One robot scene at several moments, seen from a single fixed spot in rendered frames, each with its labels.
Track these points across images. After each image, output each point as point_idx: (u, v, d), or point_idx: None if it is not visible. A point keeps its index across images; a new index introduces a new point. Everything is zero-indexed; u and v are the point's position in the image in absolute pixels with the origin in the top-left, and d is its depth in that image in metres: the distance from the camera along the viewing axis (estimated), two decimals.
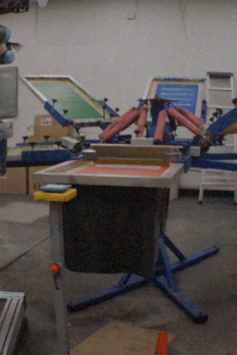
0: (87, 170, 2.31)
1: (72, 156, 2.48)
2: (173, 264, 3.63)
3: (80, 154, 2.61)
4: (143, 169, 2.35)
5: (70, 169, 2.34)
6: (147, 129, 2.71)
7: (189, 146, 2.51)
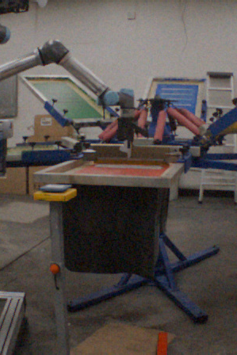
0: (87, 170, 2.31)
1: (72, 156, 2.48)
2: (173, 264, 3.63)
3: (80, 154, 2.61)
4: (143, 169, 2.35)
5: (70, 169, 2.34)
6: (147, 129, 2.71)
7: (189, 146, 2.51)
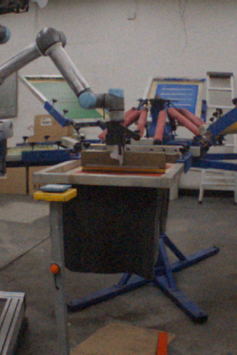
0: None
1: (72, 156, 2.48)
2: (173, 264, 3.63)
3: (80, 154, 2.61)
4: None
5: (70, 170, 2.34)
6: (147, 129, 2.71)
7: (189, 146, 2.51)
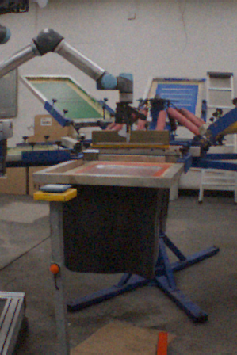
0: (87, 170, 2.31)
1: (72, 156, 2.48)
2: (173, 264, 3.63)
3: (80, 154, 2.61)
4: (143, 169, 2.35)
5: (70, 169, 2.34)
6: (147, 129, 2.71)
7: (189, 146, 2.51)
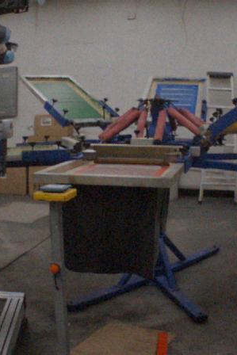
0: (87, 170, 2.31)
1: (72, 156, 2.48)
2: (173, 264, 3.63)
3: (80, 154, 2.61)
4: (143, 169, 2.35)
5: (70, 169, 2.34)
6: (147, 129, 2.71)
7: (189, 146, 2.51)
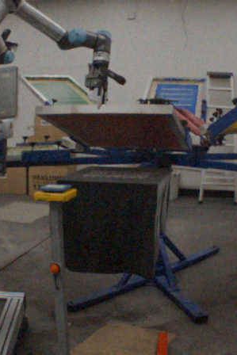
0: (88, 131, 2.29)
1: None
2: (173, 264, 3.63)
3: None
4: (144, 135, 2.34)
5: None
6: None
7: (189, 127, 2.52)
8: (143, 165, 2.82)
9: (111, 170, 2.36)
